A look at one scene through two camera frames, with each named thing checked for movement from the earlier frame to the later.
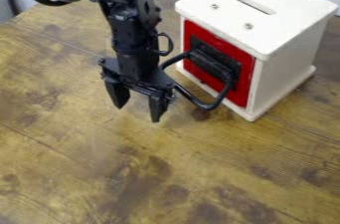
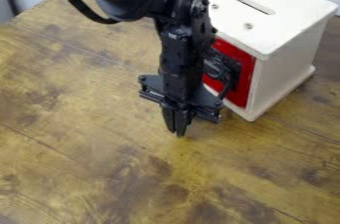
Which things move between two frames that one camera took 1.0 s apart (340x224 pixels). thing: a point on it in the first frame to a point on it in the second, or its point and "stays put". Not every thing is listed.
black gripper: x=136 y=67 to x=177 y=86
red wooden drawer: x=240 y=95 stays put
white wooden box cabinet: x=250 y=36 stays put
